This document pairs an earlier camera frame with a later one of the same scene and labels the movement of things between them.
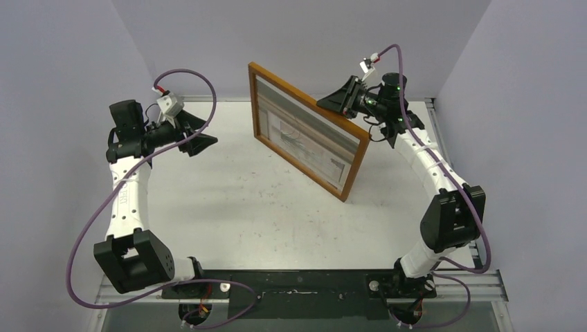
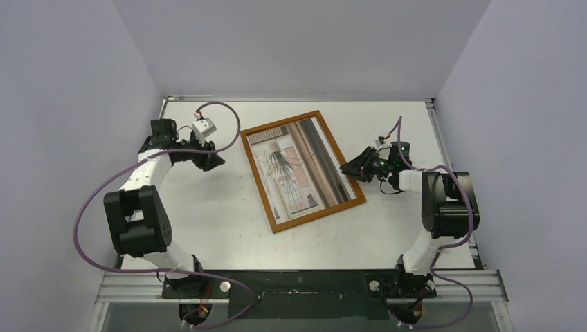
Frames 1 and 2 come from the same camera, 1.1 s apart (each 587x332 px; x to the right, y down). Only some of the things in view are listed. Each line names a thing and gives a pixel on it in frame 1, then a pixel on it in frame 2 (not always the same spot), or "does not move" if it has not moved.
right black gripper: [349, 98] -> [367, 162]
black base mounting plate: [305, 294] does not move
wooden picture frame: [342, 120] -> [275, 227]
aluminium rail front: [481, 286] does not move
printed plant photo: [305, 139] -> [299, 171]
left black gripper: [196, 143] -> [207, 160]
